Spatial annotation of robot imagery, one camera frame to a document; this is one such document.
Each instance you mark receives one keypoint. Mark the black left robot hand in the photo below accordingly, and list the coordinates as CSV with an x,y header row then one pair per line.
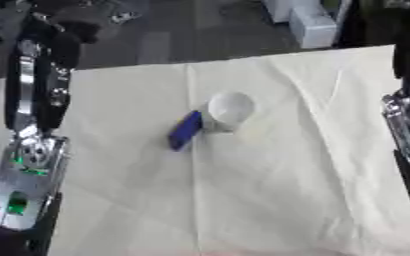
x,y
51,83

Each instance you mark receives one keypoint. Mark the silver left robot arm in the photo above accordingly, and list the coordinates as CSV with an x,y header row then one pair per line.
x,y
25,176

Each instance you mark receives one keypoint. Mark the white box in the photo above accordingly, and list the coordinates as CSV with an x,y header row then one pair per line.
x,y
310,23

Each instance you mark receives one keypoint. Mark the blue rectangular block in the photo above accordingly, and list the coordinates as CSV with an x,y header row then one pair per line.
x,y
186,130

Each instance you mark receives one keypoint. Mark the white cup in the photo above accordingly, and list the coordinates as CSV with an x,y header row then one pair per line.
x,y
228,111

